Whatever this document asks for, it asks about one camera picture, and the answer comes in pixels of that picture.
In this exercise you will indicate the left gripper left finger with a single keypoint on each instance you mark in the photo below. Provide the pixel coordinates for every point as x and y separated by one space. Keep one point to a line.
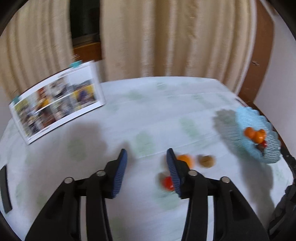
60 218

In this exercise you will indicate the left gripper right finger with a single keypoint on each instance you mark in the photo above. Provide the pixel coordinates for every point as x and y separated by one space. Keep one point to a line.
234 219

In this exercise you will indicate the small orange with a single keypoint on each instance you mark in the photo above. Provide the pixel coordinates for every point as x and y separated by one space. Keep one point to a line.
259 136

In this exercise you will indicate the black flat device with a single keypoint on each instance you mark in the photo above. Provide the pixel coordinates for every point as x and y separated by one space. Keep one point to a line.
5 195

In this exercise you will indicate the brown round fruit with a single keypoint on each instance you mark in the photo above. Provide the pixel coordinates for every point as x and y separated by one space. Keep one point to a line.
207 161

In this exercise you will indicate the large orange fruit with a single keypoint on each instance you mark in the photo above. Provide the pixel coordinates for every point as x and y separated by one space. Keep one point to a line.
187 159

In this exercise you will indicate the small red tomato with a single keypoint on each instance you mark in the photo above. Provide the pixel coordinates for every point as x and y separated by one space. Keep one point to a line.
167 184

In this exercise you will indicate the light blue plastic basket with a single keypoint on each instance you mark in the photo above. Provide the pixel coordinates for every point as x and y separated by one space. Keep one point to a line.
248 117

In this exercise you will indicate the teal binder clip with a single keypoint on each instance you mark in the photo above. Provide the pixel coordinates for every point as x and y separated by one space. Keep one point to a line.
76 64
16 99

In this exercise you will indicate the photo collage calendar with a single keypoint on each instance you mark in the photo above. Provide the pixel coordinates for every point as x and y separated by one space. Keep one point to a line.
57 100

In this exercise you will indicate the beige curtain left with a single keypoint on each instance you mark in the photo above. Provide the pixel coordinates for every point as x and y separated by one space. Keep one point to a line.
35 44

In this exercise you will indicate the beige curtain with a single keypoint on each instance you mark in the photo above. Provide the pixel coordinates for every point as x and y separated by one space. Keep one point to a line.
212 39
35 44

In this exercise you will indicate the beige curtain right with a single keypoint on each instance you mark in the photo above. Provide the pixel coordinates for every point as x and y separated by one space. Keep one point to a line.
212 39

